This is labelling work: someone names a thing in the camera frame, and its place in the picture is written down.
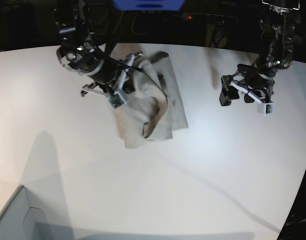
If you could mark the blue plastic bin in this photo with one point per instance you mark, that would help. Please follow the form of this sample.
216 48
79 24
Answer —
148 5

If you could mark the beige t-shirt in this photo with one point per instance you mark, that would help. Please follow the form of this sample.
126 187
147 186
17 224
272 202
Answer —
155 109

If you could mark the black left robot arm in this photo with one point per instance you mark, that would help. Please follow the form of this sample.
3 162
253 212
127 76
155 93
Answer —
278 28

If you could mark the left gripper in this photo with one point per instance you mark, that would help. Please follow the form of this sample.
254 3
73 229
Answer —
257 88

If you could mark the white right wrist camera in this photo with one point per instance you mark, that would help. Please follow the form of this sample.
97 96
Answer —
116 100

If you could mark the black power strip red light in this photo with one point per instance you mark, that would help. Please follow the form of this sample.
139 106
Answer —
207 18

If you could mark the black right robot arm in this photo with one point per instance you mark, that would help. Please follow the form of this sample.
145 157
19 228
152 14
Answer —
79 53

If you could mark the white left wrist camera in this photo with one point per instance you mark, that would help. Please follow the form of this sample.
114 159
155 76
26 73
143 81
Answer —
265 108

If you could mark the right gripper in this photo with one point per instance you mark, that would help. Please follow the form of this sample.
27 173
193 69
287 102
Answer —
108 75

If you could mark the grey cardboard box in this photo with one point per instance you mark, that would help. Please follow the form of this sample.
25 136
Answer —
21 221

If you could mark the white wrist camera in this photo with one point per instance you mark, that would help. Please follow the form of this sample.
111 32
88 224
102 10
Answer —
116 100
265 108

